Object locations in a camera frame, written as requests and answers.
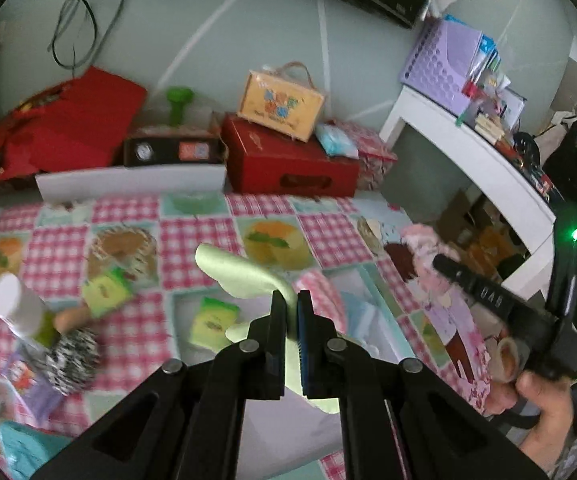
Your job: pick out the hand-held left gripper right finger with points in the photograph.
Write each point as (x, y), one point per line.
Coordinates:
(306, 350)

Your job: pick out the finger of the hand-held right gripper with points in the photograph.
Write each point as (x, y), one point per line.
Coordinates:
(451, 269)

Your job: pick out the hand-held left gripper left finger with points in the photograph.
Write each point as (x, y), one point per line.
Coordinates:
(268, 360)

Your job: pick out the pink white fluffy cloth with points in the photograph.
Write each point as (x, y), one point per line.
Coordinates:
(323, 295)

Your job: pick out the blue face mask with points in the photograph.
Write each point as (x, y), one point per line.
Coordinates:
(361, 312)

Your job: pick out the green tissue packet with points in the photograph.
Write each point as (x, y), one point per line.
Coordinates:
(106, 292)
(211, 322)

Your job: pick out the white tray with teal rim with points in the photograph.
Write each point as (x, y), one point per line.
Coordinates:
(288, 440)

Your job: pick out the light green felt strip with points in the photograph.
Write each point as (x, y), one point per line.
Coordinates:
(248, 275)

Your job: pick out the person's right hand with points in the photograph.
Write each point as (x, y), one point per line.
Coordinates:
(548, 410)

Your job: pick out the tape roll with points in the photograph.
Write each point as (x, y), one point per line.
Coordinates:
(506, 355)

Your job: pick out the cardboard box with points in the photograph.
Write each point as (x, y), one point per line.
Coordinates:
(463, 220)

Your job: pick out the white desk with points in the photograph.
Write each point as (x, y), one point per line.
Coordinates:
(448, 135)

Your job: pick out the pink patterned box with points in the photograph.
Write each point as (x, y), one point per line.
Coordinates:
(376, 155)

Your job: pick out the pink plaid printed tablecloth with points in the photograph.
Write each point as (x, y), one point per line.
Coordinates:
(193, 230)

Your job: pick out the black bag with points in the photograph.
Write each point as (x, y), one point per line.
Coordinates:
(568, 160)

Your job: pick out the light blue packet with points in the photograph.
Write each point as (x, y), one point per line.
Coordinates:
(336, 140)

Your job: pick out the stack of papers and cards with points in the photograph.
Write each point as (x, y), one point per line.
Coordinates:
(491, 90)

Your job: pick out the red box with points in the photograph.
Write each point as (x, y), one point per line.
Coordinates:
(278, 165)

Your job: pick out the black white patterned cloth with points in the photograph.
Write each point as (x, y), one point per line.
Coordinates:
(71, 360)

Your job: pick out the purple plastic basket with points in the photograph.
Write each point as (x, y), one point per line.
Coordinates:
(433, 65)

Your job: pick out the white board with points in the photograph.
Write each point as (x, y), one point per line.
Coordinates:
(128, 180)

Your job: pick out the black box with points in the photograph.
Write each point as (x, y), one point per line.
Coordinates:
(168, 150)

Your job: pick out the yellow small handbag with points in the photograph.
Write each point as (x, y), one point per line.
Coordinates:
(281, 105)

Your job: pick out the purple snack packet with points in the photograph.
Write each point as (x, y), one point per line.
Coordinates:
(31, 385)

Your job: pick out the white plastic bottle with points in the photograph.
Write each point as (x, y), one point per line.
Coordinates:
(18, 310)

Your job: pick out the teal plastic heart box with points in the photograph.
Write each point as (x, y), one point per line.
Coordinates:
(23, 450)

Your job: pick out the green plastic toy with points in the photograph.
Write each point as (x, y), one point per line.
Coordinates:
(178, 105)

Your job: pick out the red gift bag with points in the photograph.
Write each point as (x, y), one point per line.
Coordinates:
(68, 125)

